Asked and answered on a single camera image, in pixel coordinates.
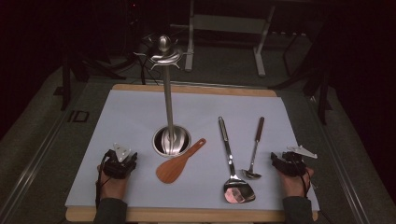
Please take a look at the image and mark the black floor cables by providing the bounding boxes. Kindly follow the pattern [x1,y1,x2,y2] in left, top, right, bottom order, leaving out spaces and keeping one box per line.
[135,54,158,86]

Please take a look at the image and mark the black tripod stand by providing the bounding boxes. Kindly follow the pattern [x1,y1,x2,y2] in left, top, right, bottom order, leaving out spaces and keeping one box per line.
[54,46,126,111]
[270,31,333,126]

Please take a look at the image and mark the small ladle brown handle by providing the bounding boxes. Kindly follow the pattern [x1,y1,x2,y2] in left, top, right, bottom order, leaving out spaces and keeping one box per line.
[241,116,265,180]

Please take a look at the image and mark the person's right hand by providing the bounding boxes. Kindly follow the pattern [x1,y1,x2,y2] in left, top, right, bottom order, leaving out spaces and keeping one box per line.
[278,166,315,199]

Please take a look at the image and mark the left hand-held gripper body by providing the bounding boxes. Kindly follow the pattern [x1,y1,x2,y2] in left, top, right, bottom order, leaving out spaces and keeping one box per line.
[102,142,134,180]

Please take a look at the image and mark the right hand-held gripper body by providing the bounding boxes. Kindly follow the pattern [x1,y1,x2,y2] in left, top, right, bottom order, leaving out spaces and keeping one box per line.
[279,145,318,177]

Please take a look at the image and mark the wooden rice paddle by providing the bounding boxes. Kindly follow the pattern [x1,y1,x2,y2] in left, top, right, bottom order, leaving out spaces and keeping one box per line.
[155,137,207,185]

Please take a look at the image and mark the steel utensil stand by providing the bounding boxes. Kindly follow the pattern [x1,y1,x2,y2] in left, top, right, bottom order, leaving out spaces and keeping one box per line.
[134,35,194,158]

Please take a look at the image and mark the white table mat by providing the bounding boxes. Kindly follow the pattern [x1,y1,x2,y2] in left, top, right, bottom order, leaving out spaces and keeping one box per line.
[64,89,321,212]

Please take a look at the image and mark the metal floor rail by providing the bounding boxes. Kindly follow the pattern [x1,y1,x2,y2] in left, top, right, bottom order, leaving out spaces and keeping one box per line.
[0,102,80,224]
[306,92,372,224]

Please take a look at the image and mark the grey metal frame stand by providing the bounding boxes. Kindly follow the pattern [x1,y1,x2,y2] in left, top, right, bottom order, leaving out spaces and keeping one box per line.
[185,0,276,77]

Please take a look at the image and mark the steel spatula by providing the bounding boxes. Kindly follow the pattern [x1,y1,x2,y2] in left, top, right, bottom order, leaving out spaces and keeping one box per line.
[218,116,257,204]

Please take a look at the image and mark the right hand-held gripper cable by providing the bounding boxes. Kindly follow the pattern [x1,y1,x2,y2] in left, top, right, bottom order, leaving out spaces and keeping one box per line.
[298,166,335,224]

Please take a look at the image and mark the dark equipment rack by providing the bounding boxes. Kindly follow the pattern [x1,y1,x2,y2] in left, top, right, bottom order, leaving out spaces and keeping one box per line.
[120,0,148,62]

